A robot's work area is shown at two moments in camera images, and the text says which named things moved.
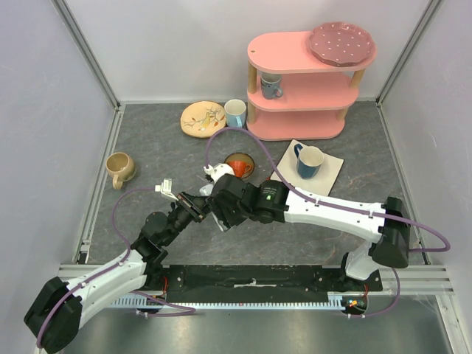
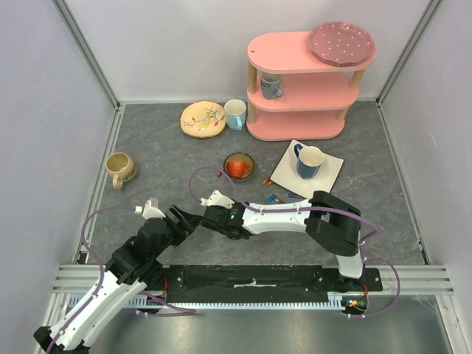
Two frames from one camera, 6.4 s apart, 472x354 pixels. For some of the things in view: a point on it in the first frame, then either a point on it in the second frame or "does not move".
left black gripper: (198, 206) → (184, 227)
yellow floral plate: (202, 119) does not move
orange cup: (240, 167) does not move
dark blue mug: (309, 161) does not move
